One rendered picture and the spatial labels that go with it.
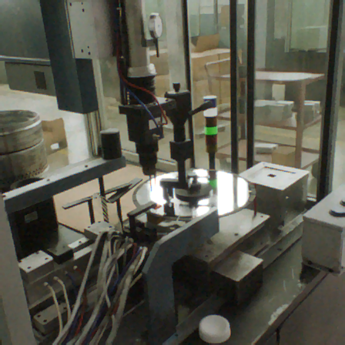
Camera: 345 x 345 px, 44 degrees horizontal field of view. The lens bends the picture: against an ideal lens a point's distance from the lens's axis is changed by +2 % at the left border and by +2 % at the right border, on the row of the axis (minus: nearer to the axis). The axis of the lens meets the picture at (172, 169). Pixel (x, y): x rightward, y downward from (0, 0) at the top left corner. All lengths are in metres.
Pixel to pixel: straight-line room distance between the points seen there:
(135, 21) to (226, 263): 0.63
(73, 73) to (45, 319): 0.57
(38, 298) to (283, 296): 0.60
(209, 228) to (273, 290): 0.27
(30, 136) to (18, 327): 0.99
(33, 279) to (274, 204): 0.75
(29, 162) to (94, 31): 0.74
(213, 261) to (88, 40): 0.61
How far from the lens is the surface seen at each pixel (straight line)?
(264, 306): 1.11
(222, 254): 1.12
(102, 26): 0.97
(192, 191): 1.18
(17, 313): 0.66
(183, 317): 1.06
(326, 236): 1.20
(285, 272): 1.23
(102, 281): 0.98
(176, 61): 1.73
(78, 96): 1.05
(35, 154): 1.59
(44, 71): 1.27
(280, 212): 1.38
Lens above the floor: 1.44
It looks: 21 degrees down
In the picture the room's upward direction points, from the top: 4 degrees counter-clockwise
